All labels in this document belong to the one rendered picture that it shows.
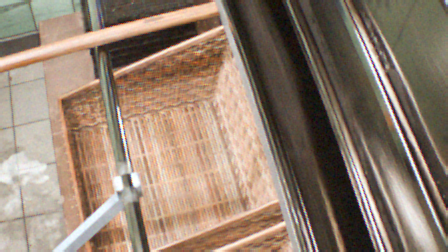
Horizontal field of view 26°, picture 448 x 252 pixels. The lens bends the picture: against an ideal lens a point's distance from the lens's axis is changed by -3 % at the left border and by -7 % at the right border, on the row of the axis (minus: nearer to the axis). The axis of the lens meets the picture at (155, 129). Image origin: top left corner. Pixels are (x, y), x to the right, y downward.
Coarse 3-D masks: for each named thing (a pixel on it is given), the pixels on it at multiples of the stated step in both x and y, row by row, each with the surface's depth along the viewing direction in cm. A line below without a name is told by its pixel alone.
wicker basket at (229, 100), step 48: (192, 48) 247; (96, 96) 253; (144, 96) 257; (192, 96) 260; (240, 96) 241; (96, 144) 259; (144, 144) 257; (192, 144) 255; (240, 144) 243; (96, 192) 249; (144, 192) 247; (192, 192) 245; (240, 192) 243; (192, 240) 213
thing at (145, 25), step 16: (160, 16) 196; (176, 16) 196; (192, 16) 196; (208, 16) 197; (96, 32) 196; (112, 32) 196; (128, 32) 196; (144, 32) 197; (48, 48) 195; (64, 48) 195; (80, 48) 196; (0, 64) 195; (16, 64) 195; (32, 64) 196
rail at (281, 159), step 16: (224, 0) 163; (240, 16) 161; (240, 32) 158; (240, 48) 156; (256, 64) 153; (256, 80) 151; (256, 96) 149; (272, 112) 147; (272, 128) 144; (272, 144) 143; (288, 160) 141; (288, 176) 138; (288, 192) 137; (288, 208) 136; (304, 208) 135; (304, 224) 133; (304, 240) 131
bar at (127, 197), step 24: (96, 0) 207; (96, 24) 202; (96, 48) 198; (120, 120) 185; (120, 144) 181; (120, 168) 178; (120, 192) 176; (96, 216) 182; (72, 240) 186; (144, 240) 167
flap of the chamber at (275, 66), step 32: (256, 0) 167; (256, 32) 161; (288, 32) 162; (288, 64) 157; (288, 96) 152; (288, 128) 147; (320, 128) 148; (320, 160) 144; (320, 192) 140; (352, 192) 140; (288, 224) 137; (320, 224) 136; (352, 224) 136
